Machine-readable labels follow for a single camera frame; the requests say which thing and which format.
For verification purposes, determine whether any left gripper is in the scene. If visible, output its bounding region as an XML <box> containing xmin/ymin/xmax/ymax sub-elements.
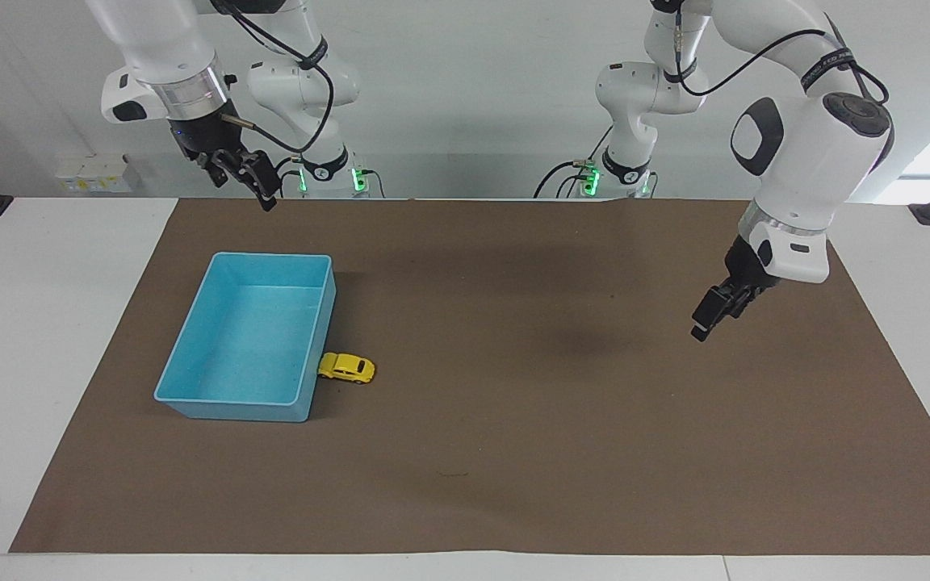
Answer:
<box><xmin>689</xmin><ymin>233</ymin><xmax>783</xmax><ymax>344</ymax></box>

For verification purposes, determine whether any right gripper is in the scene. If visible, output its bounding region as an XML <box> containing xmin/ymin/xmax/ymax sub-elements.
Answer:
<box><xmin>168</xmin><ymin>101</ymin><xmax>282</xmax><ymax>213</ymax></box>

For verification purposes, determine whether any yellow toy beetle car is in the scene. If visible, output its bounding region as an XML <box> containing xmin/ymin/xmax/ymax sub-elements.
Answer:
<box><xmin>317</xmin><ymin>352</ymin><xmax>377</xmax><ymax>386</ymax></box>

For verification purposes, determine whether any light blue plastic bin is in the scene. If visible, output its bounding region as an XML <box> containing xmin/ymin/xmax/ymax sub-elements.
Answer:
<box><xmin>153</xmin><ymin>252</ymin><xmax>337</xmax><ymax>424</ymax></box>

